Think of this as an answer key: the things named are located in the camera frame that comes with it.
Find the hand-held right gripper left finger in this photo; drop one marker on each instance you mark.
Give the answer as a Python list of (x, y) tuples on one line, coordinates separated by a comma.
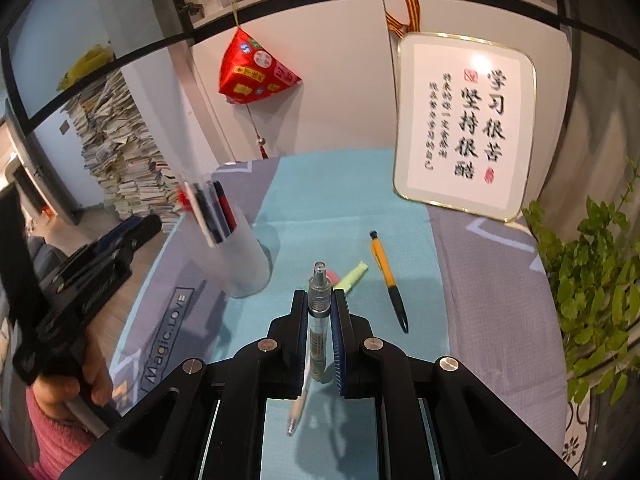
[(302, 345)]

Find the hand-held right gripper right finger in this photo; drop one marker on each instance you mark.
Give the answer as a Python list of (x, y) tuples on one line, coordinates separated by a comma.
[(340, 345)]

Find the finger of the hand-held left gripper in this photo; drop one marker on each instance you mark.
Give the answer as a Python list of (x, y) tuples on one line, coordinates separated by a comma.
[(147, 227), (117, 232)]

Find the red gel pen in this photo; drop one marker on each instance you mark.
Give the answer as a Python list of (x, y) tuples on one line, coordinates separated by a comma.
[(182, 199)]

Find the clear pen with beige grip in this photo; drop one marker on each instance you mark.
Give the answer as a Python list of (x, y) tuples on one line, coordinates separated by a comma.
[(319, 300)]

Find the white pen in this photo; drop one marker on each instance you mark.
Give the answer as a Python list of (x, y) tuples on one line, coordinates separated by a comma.
[(200, 215)]

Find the black gel pen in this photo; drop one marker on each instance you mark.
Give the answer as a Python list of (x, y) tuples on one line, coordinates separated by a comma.
[(206, 210)]

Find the dark blue gel pen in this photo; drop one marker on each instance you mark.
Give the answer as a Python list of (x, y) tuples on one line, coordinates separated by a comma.
[(217, 212)]

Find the red barrel pen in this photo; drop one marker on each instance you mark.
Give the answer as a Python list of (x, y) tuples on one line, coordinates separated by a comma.
[(227, 212)]

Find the translucent plastic cup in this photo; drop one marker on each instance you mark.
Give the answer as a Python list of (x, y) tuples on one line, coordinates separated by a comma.
[(240, 265)]

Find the person's left hand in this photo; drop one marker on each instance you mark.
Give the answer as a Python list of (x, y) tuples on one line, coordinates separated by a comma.
[(97, 375)]

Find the green and pink eraser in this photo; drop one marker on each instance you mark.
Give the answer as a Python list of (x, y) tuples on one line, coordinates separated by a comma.
[(333, 276)]

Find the green highlighter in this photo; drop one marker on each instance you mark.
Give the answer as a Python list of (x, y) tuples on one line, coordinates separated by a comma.
[(352, 276)]

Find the tall pile of books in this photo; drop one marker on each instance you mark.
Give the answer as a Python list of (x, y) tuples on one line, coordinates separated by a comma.
[(120, 155)]

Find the orange black pen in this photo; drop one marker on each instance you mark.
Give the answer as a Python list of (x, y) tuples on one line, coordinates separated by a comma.
[(387, 272)]

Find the teal and grey tablecloth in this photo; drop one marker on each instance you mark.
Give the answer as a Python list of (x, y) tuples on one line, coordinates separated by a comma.
[(475, 310)]

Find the yellow plush toy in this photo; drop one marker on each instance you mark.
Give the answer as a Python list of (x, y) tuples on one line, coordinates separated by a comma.
[(85, 67)]

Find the red hanging ornament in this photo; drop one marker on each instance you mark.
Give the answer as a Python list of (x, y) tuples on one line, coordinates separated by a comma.
[(255, 72)]

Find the glass cabinet door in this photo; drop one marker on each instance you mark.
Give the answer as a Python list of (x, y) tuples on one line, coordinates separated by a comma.
[(100, 15), (600, 5)]

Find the framed calligraphy sign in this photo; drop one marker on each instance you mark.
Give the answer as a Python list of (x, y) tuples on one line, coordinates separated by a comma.
[(465, 125)]

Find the green potted plant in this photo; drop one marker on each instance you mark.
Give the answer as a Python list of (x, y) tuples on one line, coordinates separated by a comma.
[(595, 280)]

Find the patterned plant pot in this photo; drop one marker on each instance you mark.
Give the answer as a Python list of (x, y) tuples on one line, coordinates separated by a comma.
[(605, 440)]

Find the dark wall switch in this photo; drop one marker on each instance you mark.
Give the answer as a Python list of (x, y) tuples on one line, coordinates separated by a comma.
[(64, 128)]

